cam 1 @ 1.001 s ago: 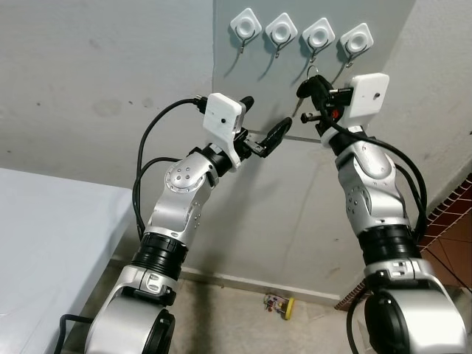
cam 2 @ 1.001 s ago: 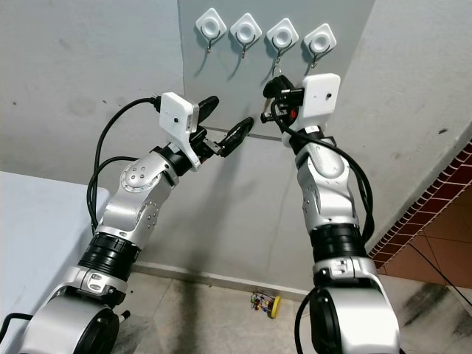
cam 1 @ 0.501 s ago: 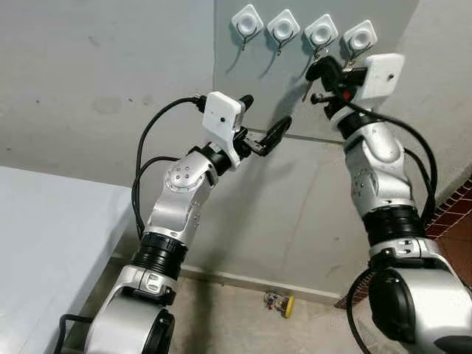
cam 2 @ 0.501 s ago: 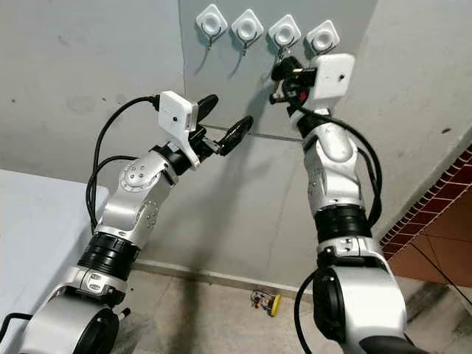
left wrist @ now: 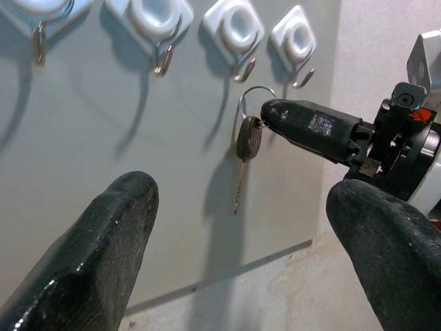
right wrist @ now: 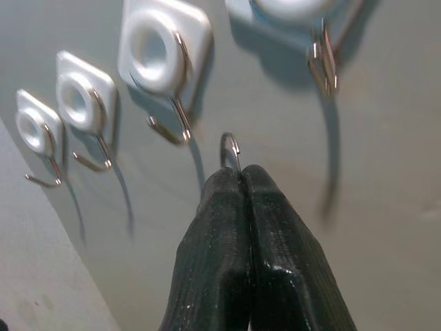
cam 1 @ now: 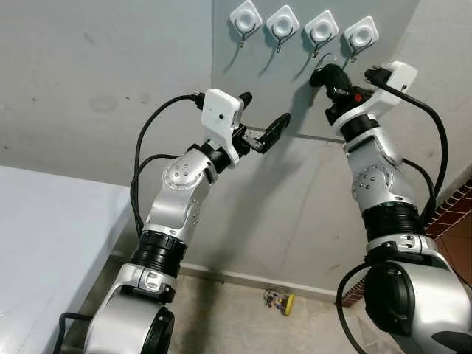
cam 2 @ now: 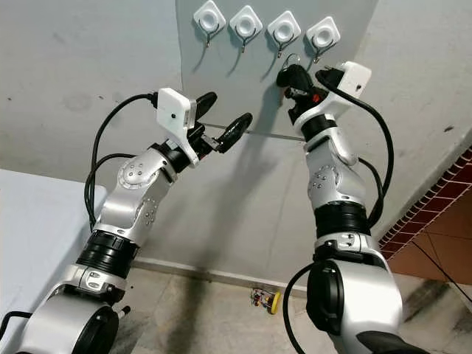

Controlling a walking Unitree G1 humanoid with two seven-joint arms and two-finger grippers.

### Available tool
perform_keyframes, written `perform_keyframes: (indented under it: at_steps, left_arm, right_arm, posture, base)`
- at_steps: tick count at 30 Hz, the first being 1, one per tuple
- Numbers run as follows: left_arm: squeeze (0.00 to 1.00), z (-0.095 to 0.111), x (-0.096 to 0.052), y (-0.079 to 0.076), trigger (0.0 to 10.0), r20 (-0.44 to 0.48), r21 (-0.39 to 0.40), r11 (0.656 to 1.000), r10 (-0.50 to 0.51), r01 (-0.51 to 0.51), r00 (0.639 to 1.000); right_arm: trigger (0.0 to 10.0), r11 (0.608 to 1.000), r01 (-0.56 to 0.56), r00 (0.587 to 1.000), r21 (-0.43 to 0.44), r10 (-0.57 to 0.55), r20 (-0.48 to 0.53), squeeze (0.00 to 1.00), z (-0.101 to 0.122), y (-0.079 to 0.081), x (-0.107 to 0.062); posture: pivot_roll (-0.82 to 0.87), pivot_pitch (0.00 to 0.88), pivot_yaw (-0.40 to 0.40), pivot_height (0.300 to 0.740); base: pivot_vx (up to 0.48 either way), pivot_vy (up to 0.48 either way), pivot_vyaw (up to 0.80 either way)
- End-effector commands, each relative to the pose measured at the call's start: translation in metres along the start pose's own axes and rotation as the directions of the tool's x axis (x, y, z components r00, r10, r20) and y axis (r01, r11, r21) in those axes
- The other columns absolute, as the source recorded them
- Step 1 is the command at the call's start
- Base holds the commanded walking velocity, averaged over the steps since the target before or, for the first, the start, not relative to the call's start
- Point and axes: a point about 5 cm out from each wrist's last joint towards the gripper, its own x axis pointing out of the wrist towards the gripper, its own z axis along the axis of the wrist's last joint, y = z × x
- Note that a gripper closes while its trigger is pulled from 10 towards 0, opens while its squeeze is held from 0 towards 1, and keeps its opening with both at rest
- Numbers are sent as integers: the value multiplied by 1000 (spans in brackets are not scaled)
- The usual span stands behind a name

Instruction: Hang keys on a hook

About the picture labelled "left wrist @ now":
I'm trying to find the grey hook board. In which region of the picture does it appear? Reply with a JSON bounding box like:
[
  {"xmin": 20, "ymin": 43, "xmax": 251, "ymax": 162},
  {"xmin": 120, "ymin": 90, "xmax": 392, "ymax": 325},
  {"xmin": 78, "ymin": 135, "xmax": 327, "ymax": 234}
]
[{"xmin": 0, "ymin": 0, "xmax": 341, "ymax": 308}]

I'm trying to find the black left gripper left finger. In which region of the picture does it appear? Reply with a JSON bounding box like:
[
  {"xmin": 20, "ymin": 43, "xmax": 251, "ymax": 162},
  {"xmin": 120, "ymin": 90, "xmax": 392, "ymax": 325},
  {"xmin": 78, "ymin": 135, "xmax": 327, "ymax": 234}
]
[{"xmin": 0, "ymin": 171, "xmax": 160, "ymax": 331}]

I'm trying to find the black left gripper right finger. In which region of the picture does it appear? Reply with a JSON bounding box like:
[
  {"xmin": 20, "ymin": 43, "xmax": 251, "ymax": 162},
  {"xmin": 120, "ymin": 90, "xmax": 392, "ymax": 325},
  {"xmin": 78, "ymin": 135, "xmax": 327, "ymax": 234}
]
[{"xmin": 325, "ymin": 179, "xmax": 441, "ymax": 331}]

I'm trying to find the black headed key with ring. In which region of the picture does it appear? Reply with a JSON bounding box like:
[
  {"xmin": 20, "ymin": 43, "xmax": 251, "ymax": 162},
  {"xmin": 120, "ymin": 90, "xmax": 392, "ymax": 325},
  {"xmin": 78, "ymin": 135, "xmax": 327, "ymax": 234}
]
[{"xmin": 232, "ymin": 85, "xmax": 277, "ymax": 216}]

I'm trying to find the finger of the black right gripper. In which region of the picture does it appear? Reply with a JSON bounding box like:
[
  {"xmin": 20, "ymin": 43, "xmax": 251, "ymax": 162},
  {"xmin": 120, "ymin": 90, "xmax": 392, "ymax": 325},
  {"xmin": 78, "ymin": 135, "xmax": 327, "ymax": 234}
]
[
  {"xmin": 274, "ymin": 129, "xmax": 352, "ymax": 163},
  {"xmin": 260, "ymin": 99, "xmax": 363, "ymax": 148}
]

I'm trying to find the white square wall hook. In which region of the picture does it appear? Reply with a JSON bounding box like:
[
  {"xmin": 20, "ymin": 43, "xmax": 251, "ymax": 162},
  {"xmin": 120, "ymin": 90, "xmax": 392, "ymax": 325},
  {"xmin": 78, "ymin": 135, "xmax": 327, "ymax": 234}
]
[
  {"xmin": 269, "ymin": 4, "xmax": 318, "ymax": 89},
  {"xmin": 201, "ymin": 0, "xmax": 266, "ymax": 83},
  {"xmin": 104, "ymin": 0, "xmax": 195, "ymax": 78},
  {"xmin": 0, "ymin": 0, "xmax": 94, "ymax": 67}
]

